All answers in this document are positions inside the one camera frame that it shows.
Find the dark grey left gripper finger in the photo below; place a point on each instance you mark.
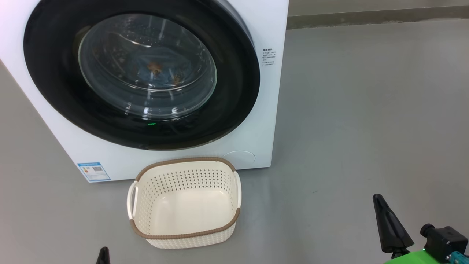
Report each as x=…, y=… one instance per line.
x=103, y=256

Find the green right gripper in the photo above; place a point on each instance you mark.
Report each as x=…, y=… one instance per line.
x=414, y=259

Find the blue cartoon print garment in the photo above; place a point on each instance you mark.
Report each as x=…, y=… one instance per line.
x=161, y=69

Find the black round washing machine door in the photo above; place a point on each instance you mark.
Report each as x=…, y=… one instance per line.
x=234, y=91

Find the cream perforated laundry basket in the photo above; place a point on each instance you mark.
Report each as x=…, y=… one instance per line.
x=187, y=205

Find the white front-load washing machine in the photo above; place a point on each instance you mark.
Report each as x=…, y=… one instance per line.
x=263, y=121

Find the blue energy label sticker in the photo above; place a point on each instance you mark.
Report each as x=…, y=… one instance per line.
x=94, y=172

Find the round white filter cover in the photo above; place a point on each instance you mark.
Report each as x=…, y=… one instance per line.
x=240, y=160

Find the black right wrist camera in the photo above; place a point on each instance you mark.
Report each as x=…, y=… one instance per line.
x=443, y=242

